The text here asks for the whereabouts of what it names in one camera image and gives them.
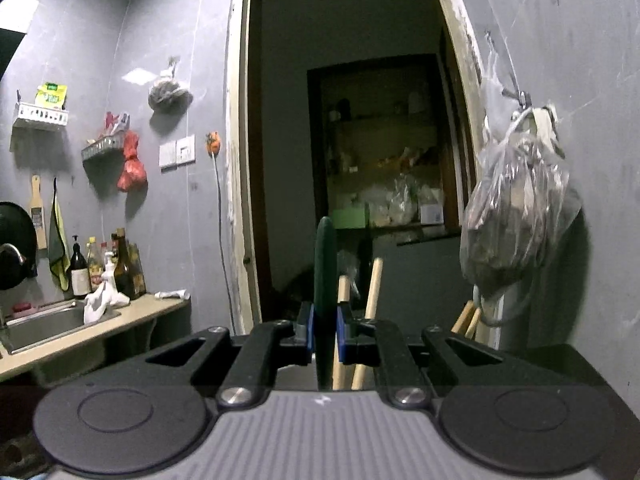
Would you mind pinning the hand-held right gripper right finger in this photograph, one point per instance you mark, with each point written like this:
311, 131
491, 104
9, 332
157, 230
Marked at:
342, 335

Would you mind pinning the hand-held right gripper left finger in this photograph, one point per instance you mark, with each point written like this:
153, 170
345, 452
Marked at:
311, 335

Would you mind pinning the grey metal cabinet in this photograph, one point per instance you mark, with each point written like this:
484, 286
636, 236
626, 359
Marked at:
415, 270

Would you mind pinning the green box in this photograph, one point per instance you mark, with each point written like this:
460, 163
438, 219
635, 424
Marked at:
350, 218

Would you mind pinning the clear bags of food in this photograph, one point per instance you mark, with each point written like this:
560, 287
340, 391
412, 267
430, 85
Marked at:
395, 205

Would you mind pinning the white tube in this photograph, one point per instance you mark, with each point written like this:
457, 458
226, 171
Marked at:
171, 294

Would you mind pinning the small white box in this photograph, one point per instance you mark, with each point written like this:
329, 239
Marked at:
432, 213

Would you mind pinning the kitchen counter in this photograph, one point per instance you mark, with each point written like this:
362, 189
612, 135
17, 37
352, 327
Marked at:
150, 312

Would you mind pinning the wooden shelf cabinet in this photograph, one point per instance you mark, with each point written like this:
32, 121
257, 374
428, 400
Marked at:
317, 160

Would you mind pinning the dark sauce bottle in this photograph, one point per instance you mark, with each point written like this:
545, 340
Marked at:
138, 272

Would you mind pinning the brown glass bottle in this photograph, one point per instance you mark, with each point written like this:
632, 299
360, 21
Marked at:
124, 270

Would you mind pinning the hanging clear plastic bag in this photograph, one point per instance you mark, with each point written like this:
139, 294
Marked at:
510, 220

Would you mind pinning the white glove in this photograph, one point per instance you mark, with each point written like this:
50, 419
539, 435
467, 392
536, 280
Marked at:
102, 302

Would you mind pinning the white pump bottle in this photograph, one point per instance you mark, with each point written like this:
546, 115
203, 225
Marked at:
110, 270

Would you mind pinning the yellow oil bottle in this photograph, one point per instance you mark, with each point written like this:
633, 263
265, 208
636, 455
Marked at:
94, 265

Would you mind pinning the dark bottle white label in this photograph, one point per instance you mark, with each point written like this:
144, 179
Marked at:
80, 272

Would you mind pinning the red plastic bag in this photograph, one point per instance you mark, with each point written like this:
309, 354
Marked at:
132, 170

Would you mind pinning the steel sink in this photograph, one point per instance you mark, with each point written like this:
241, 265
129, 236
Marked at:
45, 325

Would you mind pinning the green hanging cloth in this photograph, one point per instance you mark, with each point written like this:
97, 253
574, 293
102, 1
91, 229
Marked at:
59, 245

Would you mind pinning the wooden paddle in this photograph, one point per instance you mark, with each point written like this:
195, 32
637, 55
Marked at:
37, 215

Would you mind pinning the black pan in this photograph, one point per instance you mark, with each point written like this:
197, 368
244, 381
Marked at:
15, 240

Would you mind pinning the yellow green packet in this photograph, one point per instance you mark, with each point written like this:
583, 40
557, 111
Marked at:
51, 96

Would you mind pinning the ceiling light panel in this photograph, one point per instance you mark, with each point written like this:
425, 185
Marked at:
17, 10

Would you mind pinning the door frame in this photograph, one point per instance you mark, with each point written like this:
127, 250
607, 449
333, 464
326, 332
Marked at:
240, 160

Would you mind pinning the orange wall plug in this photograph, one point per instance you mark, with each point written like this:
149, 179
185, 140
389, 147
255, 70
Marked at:
213, 143

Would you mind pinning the white wall switch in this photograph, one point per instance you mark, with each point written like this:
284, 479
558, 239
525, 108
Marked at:
177, 151

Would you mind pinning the metal wall tap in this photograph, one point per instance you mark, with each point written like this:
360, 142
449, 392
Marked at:
530, 107

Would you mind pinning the white wall shelf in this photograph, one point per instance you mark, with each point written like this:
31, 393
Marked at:
40, 117

